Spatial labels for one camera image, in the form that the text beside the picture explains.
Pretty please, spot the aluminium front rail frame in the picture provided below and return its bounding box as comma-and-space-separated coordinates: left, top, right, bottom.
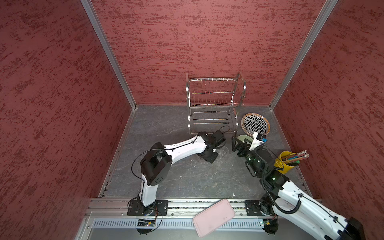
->
74, 197, 340, 240

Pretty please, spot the aluminium corner post left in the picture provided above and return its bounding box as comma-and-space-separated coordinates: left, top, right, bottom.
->
81, 0, 137, 111

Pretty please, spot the clear glass cup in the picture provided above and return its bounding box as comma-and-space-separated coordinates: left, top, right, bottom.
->
216, 148, 230, 159

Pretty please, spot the white patterned plate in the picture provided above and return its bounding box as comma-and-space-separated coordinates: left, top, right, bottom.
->
241, 113, 271, 136

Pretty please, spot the aluminium corner post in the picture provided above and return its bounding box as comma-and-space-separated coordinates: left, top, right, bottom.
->
269, 0, 338, 112
81, 0, 137, 111

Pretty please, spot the pink tray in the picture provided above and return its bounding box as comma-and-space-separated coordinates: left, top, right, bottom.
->
193, 199, 235, 238

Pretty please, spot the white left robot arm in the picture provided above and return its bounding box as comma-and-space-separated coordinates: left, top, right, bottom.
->
139, 130, 226, 207

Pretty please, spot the yellow pen cup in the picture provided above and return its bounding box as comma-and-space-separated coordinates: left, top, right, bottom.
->
274, 151, 298, 174

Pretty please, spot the pale green bowl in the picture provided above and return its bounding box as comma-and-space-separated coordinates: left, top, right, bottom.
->
237, 135, 253, 145

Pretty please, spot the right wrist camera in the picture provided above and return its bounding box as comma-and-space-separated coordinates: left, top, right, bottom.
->
249, 132, 267, 151

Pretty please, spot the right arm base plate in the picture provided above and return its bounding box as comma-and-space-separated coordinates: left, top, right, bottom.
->
244, 199, 281, 218

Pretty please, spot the steel two-tier dish rack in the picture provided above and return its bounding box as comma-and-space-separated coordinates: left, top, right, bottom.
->
186, 72, 247, 135

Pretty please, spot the aluminium corner post right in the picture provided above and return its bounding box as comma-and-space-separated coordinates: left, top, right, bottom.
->
269, 0, 338, 112

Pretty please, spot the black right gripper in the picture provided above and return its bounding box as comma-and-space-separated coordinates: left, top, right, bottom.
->
231, 136, 263, 176

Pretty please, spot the coloured pens bundle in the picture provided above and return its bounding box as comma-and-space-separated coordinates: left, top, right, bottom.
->
282, 150, 310, 164

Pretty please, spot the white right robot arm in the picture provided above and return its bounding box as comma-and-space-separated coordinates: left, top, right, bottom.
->
232, 137, 366, 240

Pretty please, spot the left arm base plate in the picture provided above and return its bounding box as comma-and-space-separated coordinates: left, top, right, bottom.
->
127, 198, 169, 217

